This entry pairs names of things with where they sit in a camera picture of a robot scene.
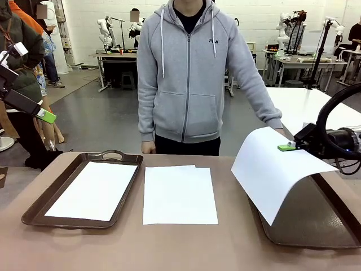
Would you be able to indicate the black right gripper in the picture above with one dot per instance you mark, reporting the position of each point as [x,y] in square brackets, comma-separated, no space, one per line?
[316,141]

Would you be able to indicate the white rounded table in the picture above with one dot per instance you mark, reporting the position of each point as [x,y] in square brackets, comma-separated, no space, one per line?
[296,107]

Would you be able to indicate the white A4 paper stack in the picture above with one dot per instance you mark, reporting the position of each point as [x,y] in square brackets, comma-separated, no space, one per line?
[180,197]

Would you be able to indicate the black camera tripod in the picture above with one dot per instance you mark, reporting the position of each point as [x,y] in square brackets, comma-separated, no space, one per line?
[319,57]

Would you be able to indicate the white A4 paper sheet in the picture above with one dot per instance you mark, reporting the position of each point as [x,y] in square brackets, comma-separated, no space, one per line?
[90,192]
[268,175]

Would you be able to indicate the black thin lamp stand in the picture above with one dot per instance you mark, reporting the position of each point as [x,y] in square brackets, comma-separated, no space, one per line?
[122,34]

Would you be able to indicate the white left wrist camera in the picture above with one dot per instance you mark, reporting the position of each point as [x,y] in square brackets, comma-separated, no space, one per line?
[20,48]

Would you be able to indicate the person in plaid shirt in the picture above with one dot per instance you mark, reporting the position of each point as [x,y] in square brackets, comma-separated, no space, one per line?
[300,31]

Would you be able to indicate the person's right hand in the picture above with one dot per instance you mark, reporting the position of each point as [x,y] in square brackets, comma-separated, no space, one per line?
[148,147]

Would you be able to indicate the dark brown flat board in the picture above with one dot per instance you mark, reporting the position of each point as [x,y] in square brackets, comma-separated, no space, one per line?
[3,183]

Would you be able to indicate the beige box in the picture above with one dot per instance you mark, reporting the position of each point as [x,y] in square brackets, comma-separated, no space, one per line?
[251,48]

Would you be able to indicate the grey round stool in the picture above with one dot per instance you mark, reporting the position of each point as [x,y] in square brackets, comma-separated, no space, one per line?
[293,83]

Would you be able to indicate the small white stand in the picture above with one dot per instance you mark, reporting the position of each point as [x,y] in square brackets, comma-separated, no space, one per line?
[341,55]

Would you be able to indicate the person in grey hoodie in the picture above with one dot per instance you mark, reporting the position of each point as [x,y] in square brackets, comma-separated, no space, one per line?
[186,84]

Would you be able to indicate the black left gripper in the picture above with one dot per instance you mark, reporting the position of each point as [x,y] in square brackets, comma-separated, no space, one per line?
[3,84]

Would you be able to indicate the person in orange hoodie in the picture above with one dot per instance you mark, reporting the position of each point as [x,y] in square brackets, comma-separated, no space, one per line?
[28,17]

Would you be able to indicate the grey background workbench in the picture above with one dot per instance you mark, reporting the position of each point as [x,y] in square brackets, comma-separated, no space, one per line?
[299,60]
[118,55]

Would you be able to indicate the brown plastic serving tray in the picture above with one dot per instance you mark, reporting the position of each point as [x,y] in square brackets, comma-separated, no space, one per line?
[310,226]
[36,217]

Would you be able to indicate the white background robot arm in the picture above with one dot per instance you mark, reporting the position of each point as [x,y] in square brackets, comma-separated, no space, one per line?
[132,29]
[103,28]
[282,31]
[339,28]

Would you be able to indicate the person in green jacket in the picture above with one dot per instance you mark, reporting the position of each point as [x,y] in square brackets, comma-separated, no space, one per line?
[28,84]

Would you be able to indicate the grey-sleeved left forearm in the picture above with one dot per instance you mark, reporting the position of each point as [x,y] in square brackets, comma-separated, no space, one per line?
[265,107]

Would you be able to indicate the person in black clothes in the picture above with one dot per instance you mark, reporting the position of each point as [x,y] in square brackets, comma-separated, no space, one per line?
[356,34]

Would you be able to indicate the grey-sleeved right forearm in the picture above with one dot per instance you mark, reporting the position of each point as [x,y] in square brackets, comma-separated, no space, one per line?
[146,118]

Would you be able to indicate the distant person in black top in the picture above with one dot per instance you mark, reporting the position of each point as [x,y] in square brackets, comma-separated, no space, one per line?
[136,42]

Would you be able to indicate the dark plastic stool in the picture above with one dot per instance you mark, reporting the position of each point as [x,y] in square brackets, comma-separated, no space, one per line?
[128,80]

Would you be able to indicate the white round stand base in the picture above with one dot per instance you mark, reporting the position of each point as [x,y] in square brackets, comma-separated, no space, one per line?
[5,144]

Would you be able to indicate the person in blue jeans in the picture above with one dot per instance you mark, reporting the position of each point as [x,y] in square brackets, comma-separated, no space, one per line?
[52,67]

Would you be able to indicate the person's left hand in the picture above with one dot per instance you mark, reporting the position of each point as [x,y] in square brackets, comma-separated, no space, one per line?
[282,132]

